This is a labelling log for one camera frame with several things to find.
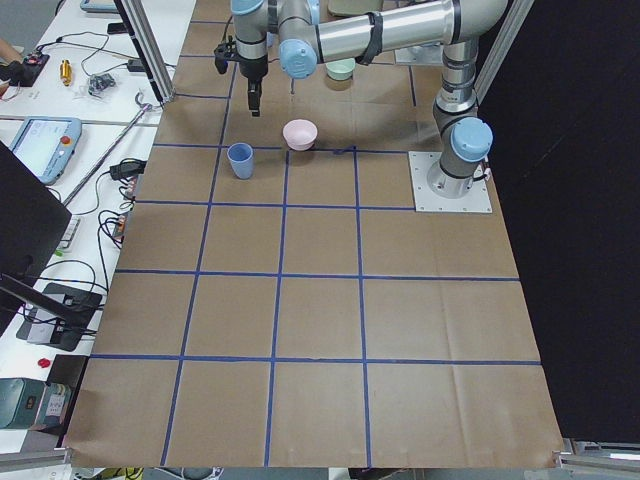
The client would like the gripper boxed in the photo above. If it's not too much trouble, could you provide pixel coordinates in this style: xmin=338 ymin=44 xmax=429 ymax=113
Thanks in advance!
xmin=247 ymin=77 xmax=262 ymax=117

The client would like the blue cup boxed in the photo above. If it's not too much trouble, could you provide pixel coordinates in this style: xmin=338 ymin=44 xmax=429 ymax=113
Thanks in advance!
xmin=227 ymin=142 xmax=254 ymax=180

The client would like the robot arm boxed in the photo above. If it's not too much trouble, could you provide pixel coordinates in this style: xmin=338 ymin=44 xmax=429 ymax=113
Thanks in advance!
xmin=215 ymin=1 xmax=507 ymax=148

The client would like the pink bowl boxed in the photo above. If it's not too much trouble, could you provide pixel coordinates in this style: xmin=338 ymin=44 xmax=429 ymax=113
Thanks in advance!
xmin=282 ymin=119 xmax=318 ymax=151

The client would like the green bowl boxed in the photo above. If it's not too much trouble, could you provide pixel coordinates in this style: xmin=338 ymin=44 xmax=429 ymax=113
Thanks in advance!
xmin=325 ymin=58 xmax=356 ymax=81

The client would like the black smartphone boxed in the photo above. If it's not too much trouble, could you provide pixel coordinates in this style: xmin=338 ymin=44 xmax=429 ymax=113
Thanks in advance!
xmin=106 ymin=22 xmax=128 ymax=35

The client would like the black power adapter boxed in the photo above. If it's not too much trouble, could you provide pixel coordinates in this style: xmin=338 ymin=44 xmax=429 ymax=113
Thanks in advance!
xmin=109 ymin=159 xmax=147 ymax=180

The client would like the gold cylinder tool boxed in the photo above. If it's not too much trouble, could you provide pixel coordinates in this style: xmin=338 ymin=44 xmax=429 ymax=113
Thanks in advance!
xmin=59 ymin=59 xmax=72 ymax=87

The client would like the blue teach pendant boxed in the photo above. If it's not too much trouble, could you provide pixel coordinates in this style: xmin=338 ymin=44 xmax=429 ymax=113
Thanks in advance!
xmin=10 ymin=116 xmax=82 ymax=186

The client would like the black monitor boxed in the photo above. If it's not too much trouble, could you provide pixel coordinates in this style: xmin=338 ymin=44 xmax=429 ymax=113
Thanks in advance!
xmin=0 ymin=142 xmax=73 ymax=336

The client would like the monitor stand base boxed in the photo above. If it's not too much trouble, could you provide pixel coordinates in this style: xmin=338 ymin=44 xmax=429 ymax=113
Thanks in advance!
xmin=16 ymin=283 xmax=103 ymax=352

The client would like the green box device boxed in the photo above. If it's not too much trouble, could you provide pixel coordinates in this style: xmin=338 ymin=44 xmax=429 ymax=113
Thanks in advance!
xmin=0 ymin=378 xmax=46 ymax=430

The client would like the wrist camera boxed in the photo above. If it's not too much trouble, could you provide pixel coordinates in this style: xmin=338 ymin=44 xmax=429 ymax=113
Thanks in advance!
xmin=214 ymin=41 xmax=237 ymax=75

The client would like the aluminium frame post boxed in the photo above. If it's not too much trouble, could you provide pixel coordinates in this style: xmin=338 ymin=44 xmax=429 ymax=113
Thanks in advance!
xmin=114 ymin=0 xmax=175 ymax=106

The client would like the black cable bundle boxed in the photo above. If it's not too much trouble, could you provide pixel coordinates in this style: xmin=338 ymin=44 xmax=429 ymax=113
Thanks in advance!
xmin=87 ymin=73 xmax=117 ymax=97

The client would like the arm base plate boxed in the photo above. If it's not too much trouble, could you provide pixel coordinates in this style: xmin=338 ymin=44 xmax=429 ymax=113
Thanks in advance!
xmin=408 ymin=151 xmax=492 ymax=214

